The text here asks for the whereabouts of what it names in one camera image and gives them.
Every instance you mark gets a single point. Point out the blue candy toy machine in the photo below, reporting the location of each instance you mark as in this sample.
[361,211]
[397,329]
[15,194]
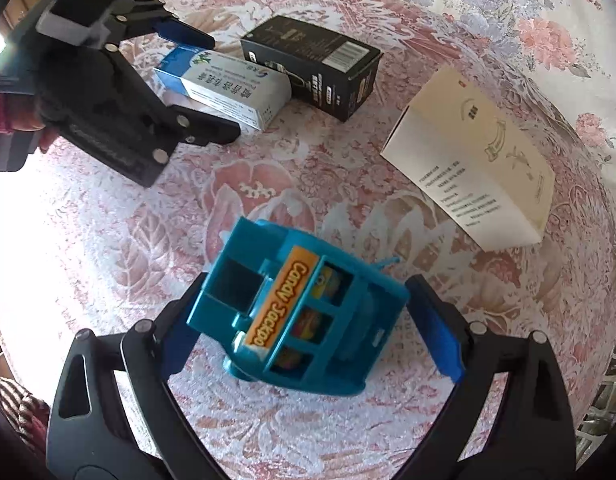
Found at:
[298,245]

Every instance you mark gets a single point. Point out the black printed box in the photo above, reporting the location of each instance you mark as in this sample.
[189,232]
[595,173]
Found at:
[313,60]

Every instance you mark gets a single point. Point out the red white striped clothing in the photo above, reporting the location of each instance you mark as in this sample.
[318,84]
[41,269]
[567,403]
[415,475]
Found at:
[15,415]

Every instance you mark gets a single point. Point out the white carved chair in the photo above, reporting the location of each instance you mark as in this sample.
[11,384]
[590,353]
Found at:
[605,395]

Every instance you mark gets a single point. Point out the blue and white medicine box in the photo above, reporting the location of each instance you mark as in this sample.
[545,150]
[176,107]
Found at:
[228,90]

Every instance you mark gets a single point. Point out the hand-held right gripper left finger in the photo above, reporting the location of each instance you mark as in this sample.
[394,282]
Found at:
[180,347]

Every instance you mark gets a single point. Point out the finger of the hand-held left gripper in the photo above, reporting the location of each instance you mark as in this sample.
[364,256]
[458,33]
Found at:
[183,35]
[208,130]

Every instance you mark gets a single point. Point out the floral bedsheet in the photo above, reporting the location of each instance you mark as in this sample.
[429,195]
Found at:
[537,10]

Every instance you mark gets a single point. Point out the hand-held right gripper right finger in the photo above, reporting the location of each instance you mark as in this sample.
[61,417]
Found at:
[440,335]

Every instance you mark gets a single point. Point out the person's left hand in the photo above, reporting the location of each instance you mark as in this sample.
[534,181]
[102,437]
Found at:
[28,120]

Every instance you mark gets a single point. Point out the cream printed box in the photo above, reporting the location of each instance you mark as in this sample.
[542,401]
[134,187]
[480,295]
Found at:
[467,160]

